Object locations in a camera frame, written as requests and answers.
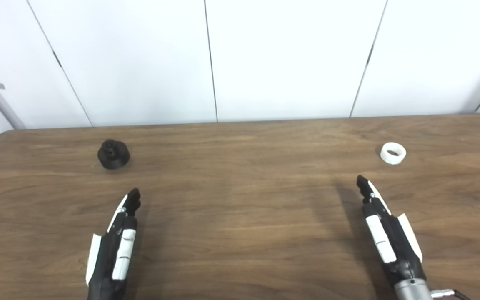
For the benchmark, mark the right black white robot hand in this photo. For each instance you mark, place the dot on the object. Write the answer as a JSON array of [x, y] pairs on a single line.
[[394, 241]]

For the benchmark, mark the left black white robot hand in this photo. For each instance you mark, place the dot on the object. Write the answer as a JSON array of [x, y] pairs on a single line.
[[108, 258]]

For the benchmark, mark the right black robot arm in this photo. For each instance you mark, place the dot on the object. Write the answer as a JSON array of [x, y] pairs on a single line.
[[413, 291]]

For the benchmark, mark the round black plastic part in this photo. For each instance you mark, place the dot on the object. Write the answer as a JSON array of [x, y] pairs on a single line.
[[113, 156]]

